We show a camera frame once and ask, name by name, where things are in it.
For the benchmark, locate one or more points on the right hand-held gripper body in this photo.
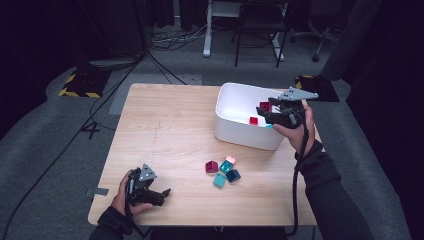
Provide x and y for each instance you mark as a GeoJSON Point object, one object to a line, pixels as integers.
{"type": "Point", "coordinates": [288, 116]}

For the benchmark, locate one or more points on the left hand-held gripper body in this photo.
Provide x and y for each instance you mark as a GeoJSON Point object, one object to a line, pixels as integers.
{"type": "Point", "coordinates": [143, 188]}

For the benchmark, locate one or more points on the maroon toy block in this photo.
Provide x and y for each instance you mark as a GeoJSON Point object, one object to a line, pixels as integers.
{"type": "Point", "coordinates": [265, 105]}
{"type": "Point", "coordinates": [211, 166]}

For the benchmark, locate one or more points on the white plastic storage bin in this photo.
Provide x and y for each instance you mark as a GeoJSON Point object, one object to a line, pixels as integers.
{"type": "Point", "coordinates": [240, 110]}

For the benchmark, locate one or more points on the light teal toy block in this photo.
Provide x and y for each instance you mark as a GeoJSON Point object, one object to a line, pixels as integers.
{"type": "Point", "coordinates": [219, 180]}

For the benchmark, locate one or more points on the pink toy block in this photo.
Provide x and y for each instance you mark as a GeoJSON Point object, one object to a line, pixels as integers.
{"type": "Point", "coordinates": [230, 159]}

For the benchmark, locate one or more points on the dark blue toy block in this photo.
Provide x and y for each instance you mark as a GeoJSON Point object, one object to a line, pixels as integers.
{"type": "Point", "coordinates": [233, 175]}

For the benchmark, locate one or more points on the person's left hand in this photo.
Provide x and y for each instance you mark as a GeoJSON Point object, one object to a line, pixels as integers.
{"type": "Point", "coordinates": [121, 200]}

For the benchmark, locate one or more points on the person's right hand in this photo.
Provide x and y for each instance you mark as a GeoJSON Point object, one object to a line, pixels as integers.
{"type": "Point", "coordinates": [301, 138]}

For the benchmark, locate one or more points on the yellow black striped floor plate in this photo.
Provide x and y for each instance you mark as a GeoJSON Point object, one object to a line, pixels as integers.
{"type": "Point", "coordinates": [86, 85]}
{"type": "Point", "coordinates": [320, 90]}

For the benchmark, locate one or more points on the grey tape strip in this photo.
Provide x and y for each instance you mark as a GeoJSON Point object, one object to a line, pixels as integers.
{"type": "Point", "coordinates": [98, 191]}

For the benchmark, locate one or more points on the person's dark clothing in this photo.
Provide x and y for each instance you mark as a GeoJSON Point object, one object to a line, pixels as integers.
{"type": "Point", "coordinates": [216, 234]}

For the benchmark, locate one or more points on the office chair base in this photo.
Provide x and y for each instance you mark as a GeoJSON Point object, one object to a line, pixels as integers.
{"type": "Point", "coordinates": [321, 40]}

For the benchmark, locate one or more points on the black chair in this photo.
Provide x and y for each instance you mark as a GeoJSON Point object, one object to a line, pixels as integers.
{"type": "Point", "coordinates": [263, 24]}

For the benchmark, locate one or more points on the grey stand base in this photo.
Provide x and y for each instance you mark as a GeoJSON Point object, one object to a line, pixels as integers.
{"type": "Point", "coordinates": [113, 63]}

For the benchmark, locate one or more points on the white desk frame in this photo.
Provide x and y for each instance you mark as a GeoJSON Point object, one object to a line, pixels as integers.
{"type": "Point", "coordinates": [207, 33]}

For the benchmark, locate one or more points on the grey padded post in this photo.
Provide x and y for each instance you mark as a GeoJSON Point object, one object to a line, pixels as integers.
{"type": "Point", "coordinates": [353, 36]}

